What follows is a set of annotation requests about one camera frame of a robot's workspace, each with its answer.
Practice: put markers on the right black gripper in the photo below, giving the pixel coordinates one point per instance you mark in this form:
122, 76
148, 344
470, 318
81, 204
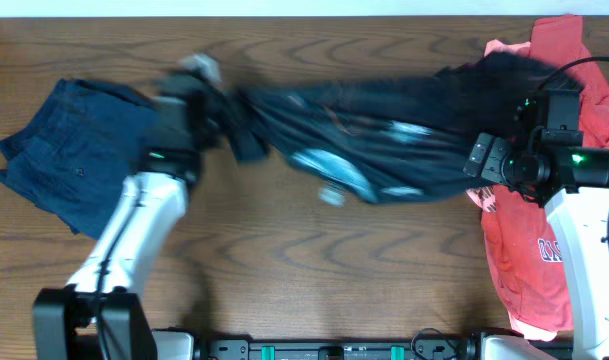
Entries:
492, 169

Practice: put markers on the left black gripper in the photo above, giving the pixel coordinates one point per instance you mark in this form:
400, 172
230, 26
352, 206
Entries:
224, 111

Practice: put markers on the black orange-patterned cycling jersey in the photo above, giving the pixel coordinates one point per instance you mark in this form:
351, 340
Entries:
391, 140

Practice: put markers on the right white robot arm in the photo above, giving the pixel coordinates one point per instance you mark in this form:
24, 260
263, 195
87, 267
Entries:
578, 214

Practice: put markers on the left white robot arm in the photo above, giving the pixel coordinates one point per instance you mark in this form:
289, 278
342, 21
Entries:
98, 313

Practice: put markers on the red printed t-shirt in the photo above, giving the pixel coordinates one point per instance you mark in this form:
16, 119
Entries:
523, 255

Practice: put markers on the light pink garment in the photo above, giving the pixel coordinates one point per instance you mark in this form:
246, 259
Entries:
496, 46

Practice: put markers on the folded navy blue shorts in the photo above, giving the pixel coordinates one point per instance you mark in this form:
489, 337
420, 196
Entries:
72, 157

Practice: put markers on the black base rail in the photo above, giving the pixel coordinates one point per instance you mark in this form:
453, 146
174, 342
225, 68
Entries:
427, 344

